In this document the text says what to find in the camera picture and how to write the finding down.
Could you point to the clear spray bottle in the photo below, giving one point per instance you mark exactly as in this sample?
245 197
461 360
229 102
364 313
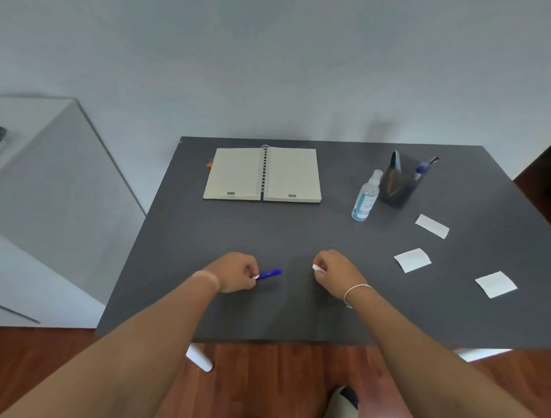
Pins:
365 201

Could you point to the blue pen with clip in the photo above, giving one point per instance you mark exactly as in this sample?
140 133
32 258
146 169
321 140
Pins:
424 168

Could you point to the person's right forearm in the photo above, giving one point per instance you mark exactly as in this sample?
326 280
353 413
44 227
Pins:
434 371

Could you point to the grey black pen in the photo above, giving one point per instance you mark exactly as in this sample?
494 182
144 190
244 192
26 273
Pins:
395 161

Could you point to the person's right hand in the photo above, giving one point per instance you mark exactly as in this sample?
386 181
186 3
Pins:
339 273

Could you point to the person's left hand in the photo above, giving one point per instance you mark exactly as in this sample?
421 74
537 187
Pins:
232 272

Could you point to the person's left forearm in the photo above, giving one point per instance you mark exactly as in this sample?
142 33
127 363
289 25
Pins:
141 348

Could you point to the person's right fingers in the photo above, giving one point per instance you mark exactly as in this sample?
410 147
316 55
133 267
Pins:
322 261

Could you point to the dark pen holder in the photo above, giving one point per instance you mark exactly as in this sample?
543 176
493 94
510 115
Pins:
398 190

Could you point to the white pen cap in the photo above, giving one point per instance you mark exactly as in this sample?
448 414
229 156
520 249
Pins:
317 267

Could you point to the white table frame bar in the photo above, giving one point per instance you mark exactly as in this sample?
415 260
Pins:
480 354

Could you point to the white paper note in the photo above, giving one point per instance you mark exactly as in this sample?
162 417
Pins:
432 226
495 284
412 260

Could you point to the grey black shoe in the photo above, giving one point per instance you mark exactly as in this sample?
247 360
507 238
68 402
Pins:
338 413

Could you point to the open spiral notebook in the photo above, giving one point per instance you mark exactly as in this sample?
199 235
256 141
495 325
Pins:
264 174

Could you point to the person's left fingers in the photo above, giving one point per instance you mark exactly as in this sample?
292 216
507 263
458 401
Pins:
251 267

